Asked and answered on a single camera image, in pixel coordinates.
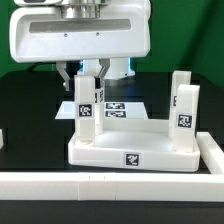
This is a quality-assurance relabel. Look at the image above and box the white desk tabletop tray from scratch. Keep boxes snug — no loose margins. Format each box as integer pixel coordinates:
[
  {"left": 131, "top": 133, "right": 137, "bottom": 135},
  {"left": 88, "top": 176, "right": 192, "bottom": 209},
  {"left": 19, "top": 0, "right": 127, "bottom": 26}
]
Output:
[{"left": 68, "top": 118, "right": 200, "bottom": 172}]

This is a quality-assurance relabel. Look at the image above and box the white L-shaped obstacle wall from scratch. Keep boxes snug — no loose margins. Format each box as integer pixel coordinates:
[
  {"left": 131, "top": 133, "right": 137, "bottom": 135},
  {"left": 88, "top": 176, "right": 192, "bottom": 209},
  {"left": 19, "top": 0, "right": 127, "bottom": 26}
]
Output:
[{"left": 0, "top": 132, "right": 224, "bottom": 202}]

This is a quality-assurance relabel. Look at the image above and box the white part at left edge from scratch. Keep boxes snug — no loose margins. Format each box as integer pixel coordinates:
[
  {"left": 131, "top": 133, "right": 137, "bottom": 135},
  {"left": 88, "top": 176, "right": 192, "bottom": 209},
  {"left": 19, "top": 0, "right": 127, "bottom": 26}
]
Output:
[{"left": 0, "top": 129, "right": 4, "bottom": 150}]

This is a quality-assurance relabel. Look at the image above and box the white marker base plate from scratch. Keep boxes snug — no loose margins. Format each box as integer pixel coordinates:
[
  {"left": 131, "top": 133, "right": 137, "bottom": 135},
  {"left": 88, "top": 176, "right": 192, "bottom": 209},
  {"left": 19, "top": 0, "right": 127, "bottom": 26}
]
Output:
[{"left": 55, "top": 101, "right": 148, "bottom": 119}]

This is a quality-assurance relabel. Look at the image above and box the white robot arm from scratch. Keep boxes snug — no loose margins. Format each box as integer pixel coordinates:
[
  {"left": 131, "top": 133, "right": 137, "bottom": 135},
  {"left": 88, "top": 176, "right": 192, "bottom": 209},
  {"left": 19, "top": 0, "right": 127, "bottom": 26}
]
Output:
[{"left": 9, "top": 0, "right": 152, "bottom": 86}]

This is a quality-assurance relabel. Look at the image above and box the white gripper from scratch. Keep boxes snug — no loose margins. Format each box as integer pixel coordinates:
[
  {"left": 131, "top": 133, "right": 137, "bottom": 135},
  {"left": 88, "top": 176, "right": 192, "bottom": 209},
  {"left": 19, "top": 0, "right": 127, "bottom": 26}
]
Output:
[{"left": 9, "top": 0, "right": 151, "bottom": 91}]

